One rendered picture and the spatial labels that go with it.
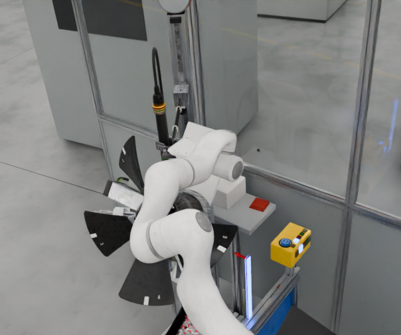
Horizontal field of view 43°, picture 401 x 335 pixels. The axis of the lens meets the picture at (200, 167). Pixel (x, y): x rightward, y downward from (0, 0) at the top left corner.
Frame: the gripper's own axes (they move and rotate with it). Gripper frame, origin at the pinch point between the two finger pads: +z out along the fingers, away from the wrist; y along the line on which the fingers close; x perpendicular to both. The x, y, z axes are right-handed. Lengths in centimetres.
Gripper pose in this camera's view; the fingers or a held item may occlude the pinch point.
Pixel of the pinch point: (164, 143)
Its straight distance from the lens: 182.3
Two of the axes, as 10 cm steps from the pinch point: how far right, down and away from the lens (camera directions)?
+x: -0.7, -8.3, -5.6
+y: 6.1, -4.8, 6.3
